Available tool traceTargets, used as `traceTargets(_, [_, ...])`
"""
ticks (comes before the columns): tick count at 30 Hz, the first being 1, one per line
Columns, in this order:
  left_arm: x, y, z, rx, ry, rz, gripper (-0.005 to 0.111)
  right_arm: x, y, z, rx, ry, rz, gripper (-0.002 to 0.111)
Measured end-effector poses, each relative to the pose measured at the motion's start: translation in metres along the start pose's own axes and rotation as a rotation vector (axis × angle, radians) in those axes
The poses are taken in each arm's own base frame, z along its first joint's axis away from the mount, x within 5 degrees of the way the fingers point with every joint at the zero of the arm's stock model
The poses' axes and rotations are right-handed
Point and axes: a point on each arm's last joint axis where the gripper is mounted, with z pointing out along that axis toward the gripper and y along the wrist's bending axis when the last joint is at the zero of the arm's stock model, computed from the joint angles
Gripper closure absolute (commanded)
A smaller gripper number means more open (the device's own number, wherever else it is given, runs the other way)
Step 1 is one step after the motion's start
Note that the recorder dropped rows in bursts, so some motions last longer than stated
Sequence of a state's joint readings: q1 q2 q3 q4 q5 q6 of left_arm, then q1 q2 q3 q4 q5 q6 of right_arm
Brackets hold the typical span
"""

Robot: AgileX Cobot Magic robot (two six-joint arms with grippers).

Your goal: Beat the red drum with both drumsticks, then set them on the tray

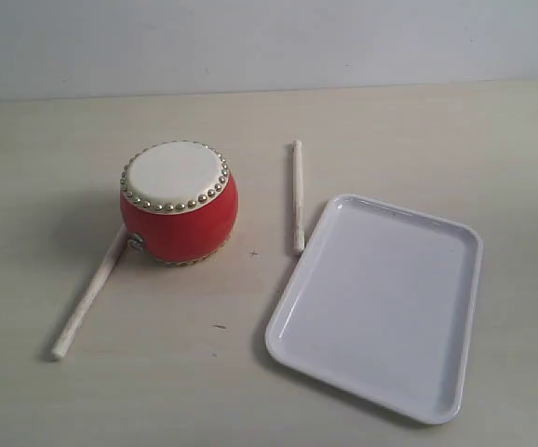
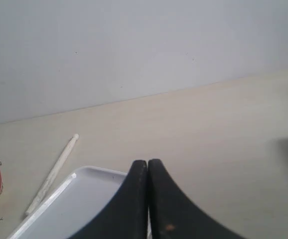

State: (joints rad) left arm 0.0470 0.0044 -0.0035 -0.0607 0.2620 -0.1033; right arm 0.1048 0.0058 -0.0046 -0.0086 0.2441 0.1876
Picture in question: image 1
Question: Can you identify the small red drum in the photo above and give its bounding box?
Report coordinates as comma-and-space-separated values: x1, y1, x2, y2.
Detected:
119, 141, 239, 265

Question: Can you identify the white wooden drumstick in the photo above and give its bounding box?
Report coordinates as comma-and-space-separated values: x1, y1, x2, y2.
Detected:
292, 140, 305, 254
50, 224, 128, 361

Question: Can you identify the white plastic tray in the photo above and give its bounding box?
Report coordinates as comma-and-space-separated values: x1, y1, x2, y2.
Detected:
264, 194, 483, 425

